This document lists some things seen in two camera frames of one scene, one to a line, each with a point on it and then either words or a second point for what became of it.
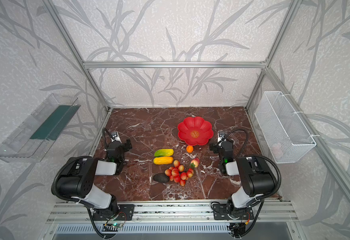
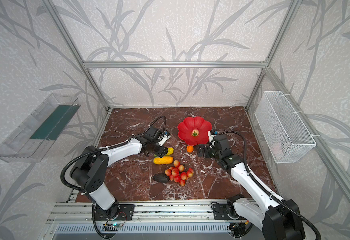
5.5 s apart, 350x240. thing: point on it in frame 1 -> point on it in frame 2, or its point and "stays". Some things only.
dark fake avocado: x=161 y=177 stays
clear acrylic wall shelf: x=36 y=136 stays
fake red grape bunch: x=176 y=173 stays
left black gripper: x=122 y=147 -> x=160 y=151
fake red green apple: x=195 y=162 -> x=195 y=132
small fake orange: x=189 y=148 stays
